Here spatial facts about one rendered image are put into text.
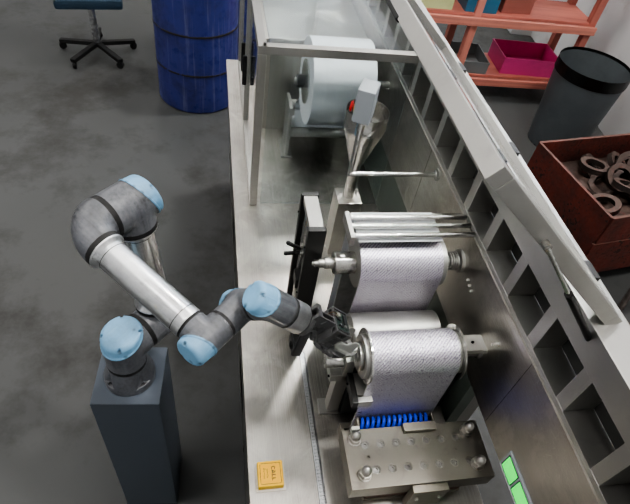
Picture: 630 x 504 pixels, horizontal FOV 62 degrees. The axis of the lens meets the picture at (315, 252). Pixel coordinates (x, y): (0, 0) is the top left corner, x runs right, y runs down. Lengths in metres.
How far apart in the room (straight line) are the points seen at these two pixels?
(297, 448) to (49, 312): 1.85
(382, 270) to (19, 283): 2.32
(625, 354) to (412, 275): 0.57
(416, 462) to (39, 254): 2.52
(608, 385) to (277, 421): 0.94
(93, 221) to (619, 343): 1.12
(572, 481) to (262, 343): 1.00
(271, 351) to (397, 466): 0.56
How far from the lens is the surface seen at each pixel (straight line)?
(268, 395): 1.71
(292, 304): 1.17
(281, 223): 2.18
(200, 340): 1.15
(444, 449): 1.60
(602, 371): 1.14
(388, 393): 1.48
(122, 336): 1.57
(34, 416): 2.82
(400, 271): 1.45
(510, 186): 0.75
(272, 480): 1.58
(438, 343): 1.41
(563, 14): 5.47
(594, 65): 5.15
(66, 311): 3.11
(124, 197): 1.33
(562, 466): 1.29
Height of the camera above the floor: 2.41
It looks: 46 degrees down
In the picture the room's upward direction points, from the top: 11 degrees clockwise
